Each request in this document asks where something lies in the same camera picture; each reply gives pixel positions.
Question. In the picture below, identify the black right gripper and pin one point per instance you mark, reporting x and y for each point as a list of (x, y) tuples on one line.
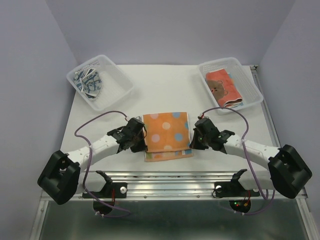
[(194, 144)]

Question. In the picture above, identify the white empty plastic basket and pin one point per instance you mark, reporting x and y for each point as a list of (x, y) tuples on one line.
[(243, 81)]

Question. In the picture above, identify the pastel orange dot towel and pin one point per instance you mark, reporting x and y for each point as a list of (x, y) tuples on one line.
[(167, 136)]

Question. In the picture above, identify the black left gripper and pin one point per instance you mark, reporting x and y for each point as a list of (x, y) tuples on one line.
[(142, 147)]

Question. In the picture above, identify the white basket with towels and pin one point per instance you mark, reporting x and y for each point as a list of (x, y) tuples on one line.
[(116, 84)]

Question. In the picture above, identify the aluminium mounting rail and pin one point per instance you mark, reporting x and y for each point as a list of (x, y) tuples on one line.
[(177, 186)]

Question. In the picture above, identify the small patterned towels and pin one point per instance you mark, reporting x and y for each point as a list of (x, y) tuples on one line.
[(88, 82)]

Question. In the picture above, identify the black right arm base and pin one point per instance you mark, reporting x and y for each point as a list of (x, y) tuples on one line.
[(228, 189)]

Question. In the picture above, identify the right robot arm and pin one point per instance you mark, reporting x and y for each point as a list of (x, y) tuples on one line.
[(284, 169)]

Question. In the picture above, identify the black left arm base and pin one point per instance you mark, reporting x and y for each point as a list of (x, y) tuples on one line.
[(110, 191)]

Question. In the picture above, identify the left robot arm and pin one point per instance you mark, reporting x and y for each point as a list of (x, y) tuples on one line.
[(61, 177)]

